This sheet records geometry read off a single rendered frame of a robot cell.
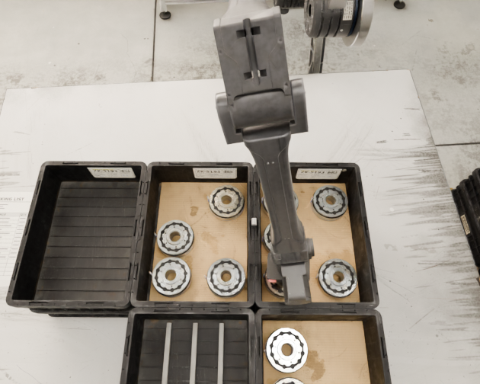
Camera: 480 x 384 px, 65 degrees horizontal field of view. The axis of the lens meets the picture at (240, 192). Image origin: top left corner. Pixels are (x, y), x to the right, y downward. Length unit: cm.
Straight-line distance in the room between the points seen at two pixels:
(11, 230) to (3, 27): 205
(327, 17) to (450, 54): 195
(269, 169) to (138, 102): 106
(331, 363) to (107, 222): 72
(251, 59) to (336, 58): 225
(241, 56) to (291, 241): 37
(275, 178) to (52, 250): 80
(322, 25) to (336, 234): 57
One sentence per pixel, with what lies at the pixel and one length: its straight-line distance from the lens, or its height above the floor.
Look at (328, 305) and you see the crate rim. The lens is 96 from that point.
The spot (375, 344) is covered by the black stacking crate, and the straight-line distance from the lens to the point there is 101.
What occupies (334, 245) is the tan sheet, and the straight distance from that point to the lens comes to 111.
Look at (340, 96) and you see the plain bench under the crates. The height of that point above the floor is 70.
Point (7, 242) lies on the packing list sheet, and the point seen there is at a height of 70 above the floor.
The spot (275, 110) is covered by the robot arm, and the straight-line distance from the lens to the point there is 46.
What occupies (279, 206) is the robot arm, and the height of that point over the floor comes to 130.
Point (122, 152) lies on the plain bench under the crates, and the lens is 142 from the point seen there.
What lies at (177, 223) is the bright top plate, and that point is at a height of 86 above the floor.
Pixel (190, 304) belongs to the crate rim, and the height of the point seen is 93.
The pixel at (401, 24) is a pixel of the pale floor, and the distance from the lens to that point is 306.
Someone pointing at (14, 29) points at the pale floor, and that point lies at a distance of 321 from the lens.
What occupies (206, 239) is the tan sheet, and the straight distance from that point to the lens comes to 109.
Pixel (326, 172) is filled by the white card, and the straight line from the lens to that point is 112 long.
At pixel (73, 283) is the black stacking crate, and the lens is 115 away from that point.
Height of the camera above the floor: 186
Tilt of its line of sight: 65 degrees down
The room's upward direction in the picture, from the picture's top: straight up
